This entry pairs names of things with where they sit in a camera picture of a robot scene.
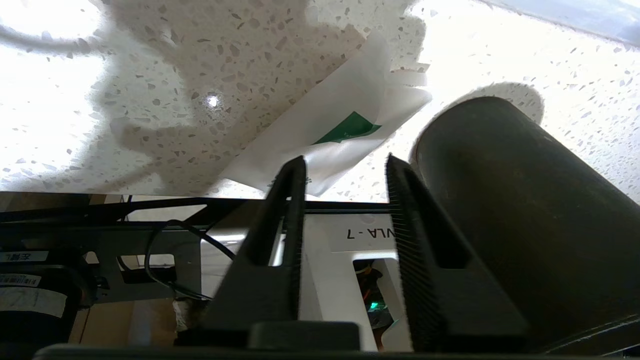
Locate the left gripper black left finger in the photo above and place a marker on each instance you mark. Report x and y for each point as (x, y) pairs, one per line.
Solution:
(260, 290)

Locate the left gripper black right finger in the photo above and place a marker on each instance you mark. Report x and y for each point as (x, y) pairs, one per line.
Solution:
(450, 300)

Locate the white packet green label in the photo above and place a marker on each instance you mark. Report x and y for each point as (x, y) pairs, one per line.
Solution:
(320, 120)

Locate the white robot chassis panel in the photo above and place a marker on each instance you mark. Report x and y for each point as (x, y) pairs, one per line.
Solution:
(335, 280)

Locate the black tumbler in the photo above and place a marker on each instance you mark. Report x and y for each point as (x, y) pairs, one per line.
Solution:
(525, 190)

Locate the black cylinder with labels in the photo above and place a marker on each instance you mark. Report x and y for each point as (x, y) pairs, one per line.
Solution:
(30, 310)

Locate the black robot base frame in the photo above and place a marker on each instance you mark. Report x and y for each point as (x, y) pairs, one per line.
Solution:
(65, 220)

